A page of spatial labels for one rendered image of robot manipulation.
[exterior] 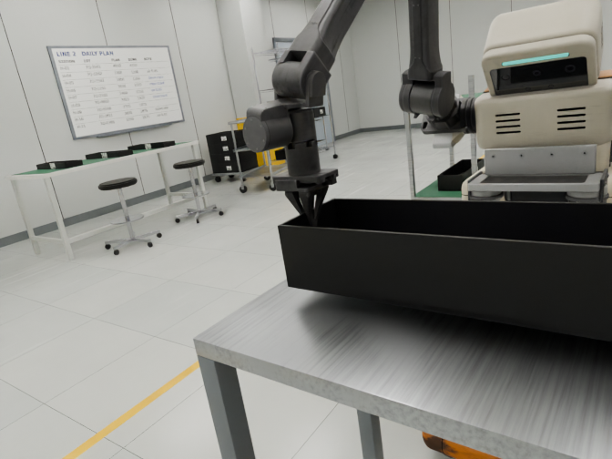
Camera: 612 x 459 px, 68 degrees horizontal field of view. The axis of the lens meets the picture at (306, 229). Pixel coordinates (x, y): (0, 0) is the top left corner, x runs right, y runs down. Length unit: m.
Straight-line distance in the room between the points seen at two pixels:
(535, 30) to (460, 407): 0.78
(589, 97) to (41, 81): 5.90
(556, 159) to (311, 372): 0.74
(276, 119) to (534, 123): 0.62
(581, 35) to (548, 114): 0.17
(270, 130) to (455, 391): 0.44
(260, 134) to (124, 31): 6.44
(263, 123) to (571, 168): 0.68
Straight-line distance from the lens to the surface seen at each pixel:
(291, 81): 0.75
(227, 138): 6.99
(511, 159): 1.13
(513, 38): 1.09
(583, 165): 1.12
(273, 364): 0.63
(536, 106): 1.12
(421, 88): 1.09
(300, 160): 0.77
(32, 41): 6.44
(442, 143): 1.20
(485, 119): 1.15
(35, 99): 6.30
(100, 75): 6.74
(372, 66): 11.65
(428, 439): 1.54
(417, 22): 1.05
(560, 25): 1.08
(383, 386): 0.56
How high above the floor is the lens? 1.13
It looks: 16 degrees down
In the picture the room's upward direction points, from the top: 9 degrees counter-clockwise
